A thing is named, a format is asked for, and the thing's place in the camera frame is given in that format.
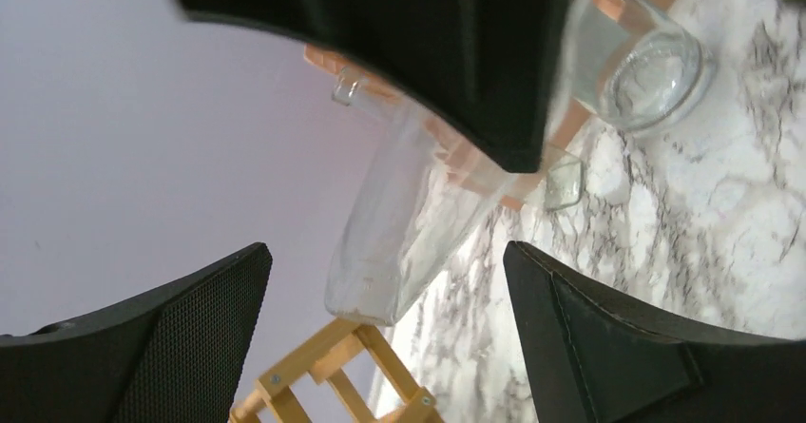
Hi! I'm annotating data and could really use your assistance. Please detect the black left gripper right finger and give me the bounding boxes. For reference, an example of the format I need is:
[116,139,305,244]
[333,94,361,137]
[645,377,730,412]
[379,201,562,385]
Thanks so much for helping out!
[503,241,805,422]

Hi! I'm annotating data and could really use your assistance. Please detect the peach plastic file organizer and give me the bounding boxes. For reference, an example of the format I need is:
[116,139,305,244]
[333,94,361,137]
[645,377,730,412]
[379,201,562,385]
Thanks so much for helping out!
[301,0,703,214]

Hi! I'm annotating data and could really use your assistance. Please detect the clear square glass bottle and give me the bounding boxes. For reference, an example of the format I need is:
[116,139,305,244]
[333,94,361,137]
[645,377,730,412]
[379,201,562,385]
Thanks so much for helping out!
[325,67,516,326]

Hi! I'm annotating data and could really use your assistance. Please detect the clear bottle silver cap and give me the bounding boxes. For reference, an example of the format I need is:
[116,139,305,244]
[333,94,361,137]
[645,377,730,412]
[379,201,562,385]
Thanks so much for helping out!
[547,0,716,136]

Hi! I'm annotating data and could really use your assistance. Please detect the small clear glass jar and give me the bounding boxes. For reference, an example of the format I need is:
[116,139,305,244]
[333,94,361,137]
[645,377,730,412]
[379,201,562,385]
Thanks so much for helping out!
[543,145,585,211]

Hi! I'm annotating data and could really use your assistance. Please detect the wooden wine rack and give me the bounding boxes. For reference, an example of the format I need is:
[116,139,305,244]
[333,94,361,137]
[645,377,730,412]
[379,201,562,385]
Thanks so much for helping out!
[228,318,443,422]

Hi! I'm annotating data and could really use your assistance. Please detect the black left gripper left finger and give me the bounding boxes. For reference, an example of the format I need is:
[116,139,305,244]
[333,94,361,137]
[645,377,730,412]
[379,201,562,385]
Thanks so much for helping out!
[1,243,272,422]

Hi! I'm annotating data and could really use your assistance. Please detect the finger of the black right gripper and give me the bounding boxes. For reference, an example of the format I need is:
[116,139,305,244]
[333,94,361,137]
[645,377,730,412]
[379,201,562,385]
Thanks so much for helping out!
[141,0,577,175]

